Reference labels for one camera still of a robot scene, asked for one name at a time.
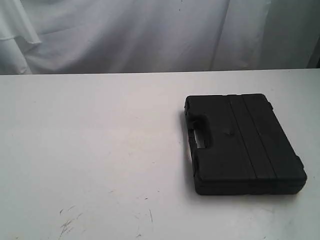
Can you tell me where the black plastic tool case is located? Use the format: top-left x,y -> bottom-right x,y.
184,93 -> 308,196

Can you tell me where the white backdrop curtain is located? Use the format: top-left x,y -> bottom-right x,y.
0,0 -> 320,75

